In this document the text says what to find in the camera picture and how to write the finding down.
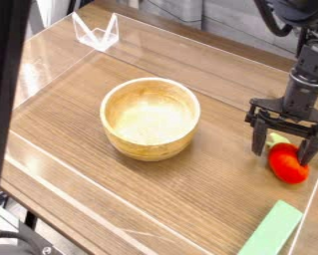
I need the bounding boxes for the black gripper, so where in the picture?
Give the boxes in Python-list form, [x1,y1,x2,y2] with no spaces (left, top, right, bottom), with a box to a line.
[245,71,318,165]

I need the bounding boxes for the red plush fruit green top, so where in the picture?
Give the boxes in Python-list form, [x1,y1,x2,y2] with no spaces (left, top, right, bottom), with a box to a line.
[266,132,310,184]

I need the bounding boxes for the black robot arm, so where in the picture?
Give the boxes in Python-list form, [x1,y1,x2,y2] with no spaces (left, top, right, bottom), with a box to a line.
[245,0,318,165]

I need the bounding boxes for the wooden bowl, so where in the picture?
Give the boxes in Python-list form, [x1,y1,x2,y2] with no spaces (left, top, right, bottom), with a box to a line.
[100,78,201,161]

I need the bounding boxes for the green rectangular block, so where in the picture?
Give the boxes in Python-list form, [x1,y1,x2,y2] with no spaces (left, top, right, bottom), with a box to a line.
[237,200,302,255]

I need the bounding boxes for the black device bottom left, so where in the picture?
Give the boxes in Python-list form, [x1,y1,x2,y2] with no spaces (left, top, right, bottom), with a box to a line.
[0,224,66,255]

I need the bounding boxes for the dark vertical foreground bar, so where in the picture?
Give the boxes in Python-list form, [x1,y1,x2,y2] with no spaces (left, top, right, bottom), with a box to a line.
[0,0,34,255]

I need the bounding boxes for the clear acrylic enclosure wall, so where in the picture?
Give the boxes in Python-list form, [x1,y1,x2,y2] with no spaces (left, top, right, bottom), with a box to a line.
[1,18,318,255]

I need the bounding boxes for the clear acrylic corner bracket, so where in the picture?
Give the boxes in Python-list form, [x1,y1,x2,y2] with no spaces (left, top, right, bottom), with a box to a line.
[72,12,120,52]

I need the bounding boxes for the black cable bottom left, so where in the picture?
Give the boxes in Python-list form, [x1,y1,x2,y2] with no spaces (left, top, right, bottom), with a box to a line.
[0,229,43,255]

